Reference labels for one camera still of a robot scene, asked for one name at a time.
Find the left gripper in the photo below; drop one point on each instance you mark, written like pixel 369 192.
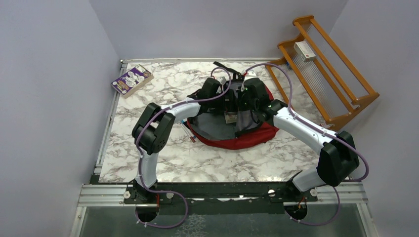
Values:
pixel 230 105

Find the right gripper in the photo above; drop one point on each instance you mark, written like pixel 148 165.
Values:
pixel 241 107

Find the floral cover book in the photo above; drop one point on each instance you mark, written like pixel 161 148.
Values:
pixel 230 117

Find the purple cover book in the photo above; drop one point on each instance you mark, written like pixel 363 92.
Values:
pixel 131 81

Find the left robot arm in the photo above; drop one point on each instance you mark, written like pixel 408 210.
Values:
pixel 154 126

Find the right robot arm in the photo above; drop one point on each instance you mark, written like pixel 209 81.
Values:
pixel 337 158

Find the white marker red cap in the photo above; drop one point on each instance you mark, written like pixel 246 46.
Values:
pixel 189 132

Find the white red small box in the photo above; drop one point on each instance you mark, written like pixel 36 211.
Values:
pixel 304 51

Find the wooden rack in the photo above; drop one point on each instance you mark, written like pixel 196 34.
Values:
pixel 336 87

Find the aluminium table frame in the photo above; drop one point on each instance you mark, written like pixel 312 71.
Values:
pixel 340 211

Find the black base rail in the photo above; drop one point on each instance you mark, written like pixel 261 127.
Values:
pixel 207 198

